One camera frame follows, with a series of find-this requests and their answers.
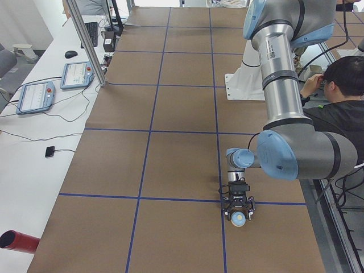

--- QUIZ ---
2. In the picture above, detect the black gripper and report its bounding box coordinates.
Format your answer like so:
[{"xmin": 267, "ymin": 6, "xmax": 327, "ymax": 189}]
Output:
[{"xmin": 223, "ymin": 195, "xmax": 256, "ymax": 221}]

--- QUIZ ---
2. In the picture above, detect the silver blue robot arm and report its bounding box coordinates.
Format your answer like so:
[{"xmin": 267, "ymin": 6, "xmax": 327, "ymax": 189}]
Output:
[{"xmin": 223, "ymin": 1, "xmax": 358, "ymax": 227}]

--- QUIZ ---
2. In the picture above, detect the brown paper table cover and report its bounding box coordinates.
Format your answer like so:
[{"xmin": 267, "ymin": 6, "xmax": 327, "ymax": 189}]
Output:
[{"xmin": 28, "ymin": 7, "xmax": 325, "ymax": 272}]

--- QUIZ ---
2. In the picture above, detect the person in black shirt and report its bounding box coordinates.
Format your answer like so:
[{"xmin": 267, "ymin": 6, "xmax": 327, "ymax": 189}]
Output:
[{"xmin": 300, "ymin": 56, "xmax": 363, "ymax": 164}]

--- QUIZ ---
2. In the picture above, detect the small black square device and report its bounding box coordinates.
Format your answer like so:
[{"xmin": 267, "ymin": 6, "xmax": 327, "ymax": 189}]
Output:
[{"xmin": 45, "ymin": 146, "xmax": 55, "ymax": 158}]

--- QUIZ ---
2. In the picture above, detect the black box with label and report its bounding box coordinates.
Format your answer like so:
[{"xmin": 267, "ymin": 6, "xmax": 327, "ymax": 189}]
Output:
[{"xmin": 103, "ymin": 31, "xmax": 116, "ymax": 52}]

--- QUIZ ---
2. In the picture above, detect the far blue teach pendant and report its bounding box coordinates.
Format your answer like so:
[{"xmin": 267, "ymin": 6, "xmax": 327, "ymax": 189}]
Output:
[{"xmin": 60, "ymin": 61, "xmax": 94, "ymax": 90}]

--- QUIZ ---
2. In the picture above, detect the blue teach pendant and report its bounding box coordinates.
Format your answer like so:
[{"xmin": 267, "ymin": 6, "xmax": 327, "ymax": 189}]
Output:
[
  {"xmin": 16, "ymin": 81, "xmax": 55, "ymax": 115},
  {"xmin": 60, "ymin": 61, "xmax": 94, "ymax": 90}
]

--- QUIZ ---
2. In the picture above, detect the black computer mouse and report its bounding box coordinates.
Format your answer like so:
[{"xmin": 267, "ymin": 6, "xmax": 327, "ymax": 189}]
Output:
[{"xmin": 64, "ymin": 50, "xmax": 78, "ymax": 59}]

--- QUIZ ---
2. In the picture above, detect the near blue teach pendant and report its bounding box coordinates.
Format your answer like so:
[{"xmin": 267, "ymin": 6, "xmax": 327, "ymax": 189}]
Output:
[{"xmin": 16, "ymin": 81, "xmax": 55, "ymax": 115}]

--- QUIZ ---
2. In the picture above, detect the black keyboard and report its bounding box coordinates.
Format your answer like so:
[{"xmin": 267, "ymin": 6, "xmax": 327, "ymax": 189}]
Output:
[{"xmin": 85, "ymin": 22, "xmax": 98, "ymax": 47}]

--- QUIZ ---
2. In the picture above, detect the red cylinder tube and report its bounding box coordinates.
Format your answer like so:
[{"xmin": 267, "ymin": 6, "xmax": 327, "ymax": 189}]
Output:
[{"xmin": 1, "ymin": 230, "xmax": 40, "ymax": 254}]

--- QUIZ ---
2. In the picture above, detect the grey office chair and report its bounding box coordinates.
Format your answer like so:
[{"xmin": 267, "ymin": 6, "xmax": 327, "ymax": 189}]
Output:
[{"xmin": 1, "ymin": 44, "xmax": 18, "ymax": 84}]

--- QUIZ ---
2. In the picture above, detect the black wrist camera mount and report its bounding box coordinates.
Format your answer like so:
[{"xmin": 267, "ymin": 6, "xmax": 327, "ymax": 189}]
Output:
[{"xmin": 218, "ymin": 182, "xmax": 250, "ymax": 196}]

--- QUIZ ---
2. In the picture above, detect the black pendant cable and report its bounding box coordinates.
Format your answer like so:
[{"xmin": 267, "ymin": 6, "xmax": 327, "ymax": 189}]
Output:
[{"xmin": 0, "ymin": 64, "xmax": 107, "ymax": 154}]

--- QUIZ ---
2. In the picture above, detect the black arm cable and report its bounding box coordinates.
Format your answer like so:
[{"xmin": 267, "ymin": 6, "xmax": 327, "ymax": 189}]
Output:
[{"xmin": 295, "ymin": 0, "xmax": 351, "ymax": 77}]

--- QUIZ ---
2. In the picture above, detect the aluminium frame post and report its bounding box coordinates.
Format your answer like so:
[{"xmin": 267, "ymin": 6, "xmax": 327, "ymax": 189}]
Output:
[{"xmin": 65, "ymin": 0, "xmax": 106, "ymax": 87}]

